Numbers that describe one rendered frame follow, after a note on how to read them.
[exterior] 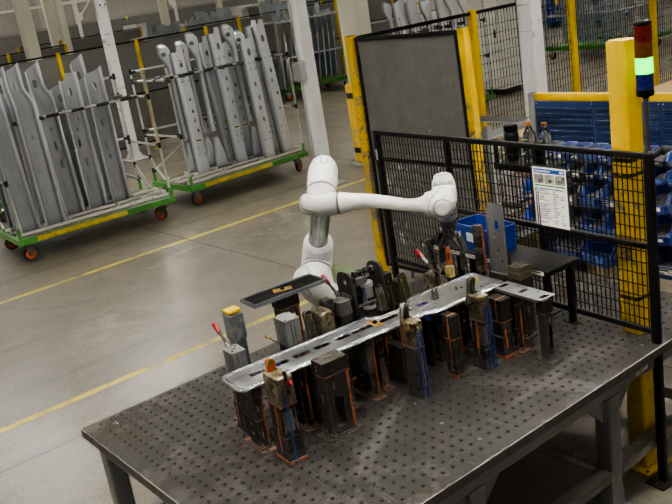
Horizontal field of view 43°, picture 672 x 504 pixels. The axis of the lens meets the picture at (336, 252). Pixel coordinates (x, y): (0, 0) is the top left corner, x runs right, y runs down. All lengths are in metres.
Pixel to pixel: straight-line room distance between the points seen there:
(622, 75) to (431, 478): 1.80
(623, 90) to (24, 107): 7.54
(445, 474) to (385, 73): 3.92
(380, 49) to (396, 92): 0.34
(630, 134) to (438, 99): 2.52
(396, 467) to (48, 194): 7.55
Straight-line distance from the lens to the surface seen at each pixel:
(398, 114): 6.46
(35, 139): 10.19
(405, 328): 3.56
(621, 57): 3.76
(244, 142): 11.76
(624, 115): 3.80
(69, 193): 10.54
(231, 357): 3.49
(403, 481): 3.14
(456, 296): 3.85
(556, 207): 4.12
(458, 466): 3.19
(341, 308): 3.75
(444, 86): 6.05
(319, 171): 3.91
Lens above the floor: 2.40
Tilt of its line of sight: 17 degrees down
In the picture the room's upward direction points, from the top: 9 degrees counter-clockwise
